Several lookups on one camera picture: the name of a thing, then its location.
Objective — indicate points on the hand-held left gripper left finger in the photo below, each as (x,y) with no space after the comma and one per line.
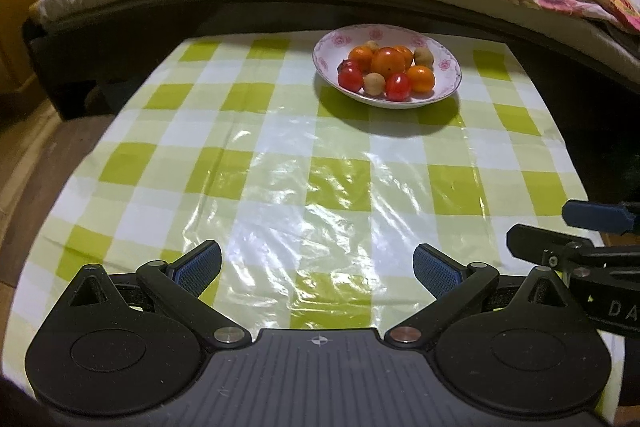
(197,268)

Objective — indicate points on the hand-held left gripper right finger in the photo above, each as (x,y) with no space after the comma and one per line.
(436,267)

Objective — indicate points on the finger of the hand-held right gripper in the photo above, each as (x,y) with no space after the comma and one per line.
(540,247)
(597,214)

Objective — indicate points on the red cherry tomato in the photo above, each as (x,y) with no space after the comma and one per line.
(350,79)
(398,88)

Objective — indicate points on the orange tangerine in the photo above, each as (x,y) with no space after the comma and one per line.
(360,55)
(421,79)
(405,53)

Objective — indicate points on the large red-orange tomato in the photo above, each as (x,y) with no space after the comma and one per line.
(387,62)

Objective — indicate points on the cherry tomato with green stem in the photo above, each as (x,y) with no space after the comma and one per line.
(345,64)

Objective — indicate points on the white plate with pink flowers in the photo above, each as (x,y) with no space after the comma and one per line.
(330,52)

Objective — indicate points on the green checked plastic tablecloth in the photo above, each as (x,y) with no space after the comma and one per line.
(200,187)

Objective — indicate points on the wooden nightstand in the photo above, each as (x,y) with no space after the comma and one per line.
(20,7)

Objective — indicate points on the dark bed frame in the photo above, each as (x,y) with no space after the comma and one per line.
(200,14)

